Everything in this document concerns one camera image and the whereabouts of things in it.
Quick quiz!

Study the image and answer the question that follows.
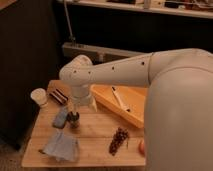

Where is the yellow plastic bin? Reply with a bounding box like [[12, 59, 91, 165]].
[[91, 85, 148, 128]]

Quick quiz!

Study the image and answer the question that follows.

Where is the white shelf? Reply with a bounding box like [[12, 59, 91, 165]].
[[56, 0, 213, 20]]

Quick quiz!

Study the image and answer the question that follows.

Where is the blue-grey cloth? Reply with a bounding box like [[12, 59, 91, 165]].
[[40, 131, 79, 162]]

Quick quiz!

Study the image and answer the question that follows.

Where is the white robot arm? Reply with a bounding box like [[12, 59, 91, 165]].
[[59, 48, 213, 171]]

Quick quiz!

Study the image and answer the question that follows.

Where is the metal pole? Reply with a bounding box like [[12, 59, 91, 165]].
[[63, 0, 75, 44]]

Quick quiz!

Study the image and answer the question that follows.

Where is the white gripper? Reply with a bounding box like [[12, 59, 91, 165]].
[[70, 85, 97, 112]]

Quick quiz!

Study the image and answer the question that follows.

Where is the orange peach fruit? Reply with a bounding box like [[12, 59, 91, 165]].
[[138, 140, 145, 156]]

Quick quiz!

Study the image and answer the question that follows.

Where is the white cup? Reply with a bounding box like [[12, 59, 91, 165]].
[[30, 88, 48, 107]]

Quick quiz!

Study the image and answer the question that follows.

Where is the white brush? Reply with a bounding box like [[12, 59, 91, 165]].
[[111, 86, 131, 112]]

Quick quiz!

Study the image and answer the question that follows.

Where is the dark metal can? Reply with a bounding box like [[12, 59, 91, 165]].
[[67, 112, 80, 128]]

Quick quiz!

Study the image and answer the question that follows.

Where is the dark striped block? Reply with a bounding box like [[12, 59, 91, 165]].
[[49, 89, 68, 105]]

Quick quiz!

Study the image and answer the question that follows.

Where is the bunch of dark grapes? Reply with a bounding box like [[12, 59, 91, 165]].
[[109, 127, 129, 156]]

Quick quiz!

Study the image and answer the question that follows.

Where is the blue-grey sponge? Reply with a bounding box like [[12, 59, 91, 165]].
[[52, 107, 68, 129]]

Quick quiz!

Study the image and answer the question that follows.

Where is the grey metal rail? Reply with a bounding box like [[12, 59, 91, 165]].
[[62, 42, 141, 62]]

